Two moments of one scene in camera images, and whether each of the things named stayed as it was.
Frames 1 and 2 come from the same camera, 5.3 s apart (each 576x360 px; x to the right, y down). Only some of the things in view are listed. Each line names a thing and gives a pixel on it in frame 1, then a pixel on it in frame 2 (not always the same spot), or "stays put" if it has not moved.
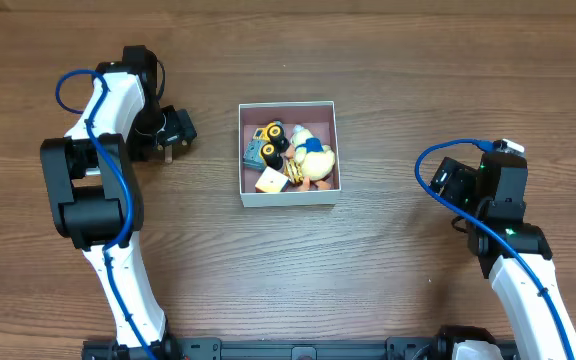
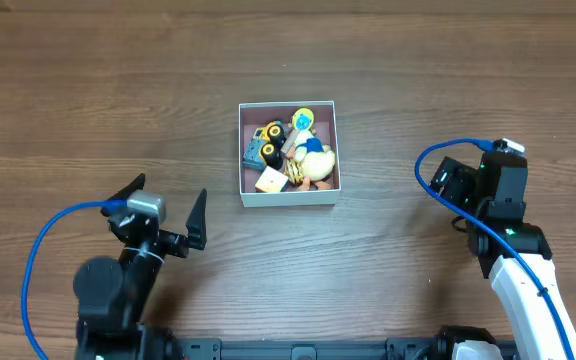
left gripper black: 169,132 → 153,238
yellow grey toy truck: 267,147 stays put
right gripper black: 450,178 stays put
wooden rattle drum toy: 168,154 → 302,120
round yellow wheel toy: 293,171 stays put
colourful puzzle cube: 271,181 stays put
